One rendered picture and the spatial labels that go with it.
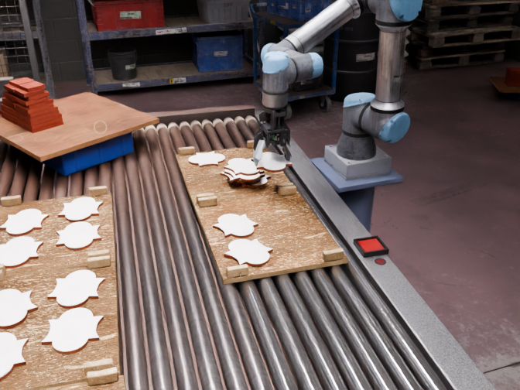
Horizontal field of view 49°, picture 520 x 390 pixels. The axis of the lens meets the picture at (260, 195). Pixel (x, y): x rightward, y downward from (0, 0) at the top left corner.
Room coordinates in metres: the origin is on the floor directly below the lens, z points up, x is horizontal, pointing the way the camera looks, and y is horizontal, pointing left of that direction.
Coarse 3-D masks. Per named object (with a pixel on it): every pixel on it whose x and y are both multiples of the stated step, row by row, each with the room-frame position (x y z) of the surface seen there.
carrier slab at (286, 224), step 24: (216, 216) 1.51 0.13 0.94; (264, 216) 1.51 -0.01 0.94; (288, 216) 1.51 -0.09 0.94; (312, 216) 1.51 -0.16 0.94; (216, 240) 1.37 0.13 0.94; (264, 240) 1.37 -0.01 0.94; (288, 240) 1.37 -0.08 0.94; (312, 240) 1.37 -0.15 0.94; (216, 264) 1.26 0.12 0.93; (288, 264) 1.25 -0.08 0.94; (312, 264) 1.25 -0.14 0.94; (336, 264) 1.27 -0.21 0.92
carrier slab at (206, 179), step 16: (192, 176) 1.78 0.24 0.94; (208, 176) 1.78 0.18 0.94; (224, 176) 1.78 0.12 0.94; (272, 176) 1.78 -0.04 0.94; (192, 192) 1.67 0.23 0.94; (208, 192) 1.67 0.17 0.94; (224, 192) 1.67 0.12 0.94; (240, 192) 1.67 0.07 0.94; (256, 192) 1.67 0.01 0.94; (272, 192) 1.67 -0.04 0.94
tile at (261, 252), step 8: (240, 240) 1.36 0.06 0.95; (256, 240) 1.36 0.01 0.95; (232, 248) 1.31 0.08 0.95; (240, 248) 1.31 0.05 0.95; (248, 248) 1.31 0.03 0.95; (256, 248) 1.31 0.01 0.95; (264, 248) 1.31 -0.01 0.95; (272, 248) 1.31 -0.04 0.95; (232, 256) 1.28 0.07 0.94; (240, 256) 1.27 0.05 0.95; (248, 256) 1.27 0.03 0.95; (256, 256) 1.27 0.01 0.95; (264, 256) 1.27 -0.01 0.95; (240, 264) 1.24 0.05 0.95; (248, 264) 1.25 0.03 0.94; (256, 264) 1.24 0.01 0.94; (264, 264) 1.25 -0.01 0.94
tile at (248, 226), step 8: (224, 216) 1.49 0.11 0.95; (232, 216) 1.49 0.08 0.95; (240, 216) 1.49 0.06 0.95; (216, 224) 1.44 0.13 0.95; (224, 224) 1.44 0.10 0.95; (232, 224) 1.44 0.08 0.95; (240, 224) 1.44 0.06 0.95; (248, 224) 1.44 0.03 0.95; (256, 224) 1.45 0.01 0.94; (224, 232) 1.40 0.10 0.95; (232, 232) 1.40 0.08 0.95; (240, 232) 1.40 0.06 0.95; (248, 232) 1.40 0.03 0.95
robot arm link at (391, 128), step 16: (368, 0) 1.88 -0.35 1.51; (384, 0) 1.82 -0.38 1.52; (400, 0) 1.78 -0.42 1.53; (416, 0) 1.82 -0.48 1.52; (384, 16) 1.82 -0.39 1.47; (400, 16) 1.79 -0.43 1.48; (416, 16) 1.82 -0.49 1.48; (384, 32) 1.84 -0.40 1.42; (400, 32) 1.82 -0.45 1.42; (384, 48) 1.84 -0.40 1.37; (400, 48) 1.83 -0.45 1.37; (384, 64) 1.84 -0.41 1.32; (400, 64) 1.83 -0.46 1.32; (384, 80) 1.84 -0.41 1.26; (400, 80) 1.84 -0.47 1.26; (384, 96) 1.84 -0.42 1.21; (400, 96) 1.85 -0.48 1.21; (368, 112) 1.89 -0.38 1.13; (384, 112) 1.82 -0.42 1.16; (400, 112) 1.83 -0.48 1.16; (368, 128) 1.87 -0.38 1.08; (384, 128) 1.81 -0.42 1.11; (400, 128) 1.82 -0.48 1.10
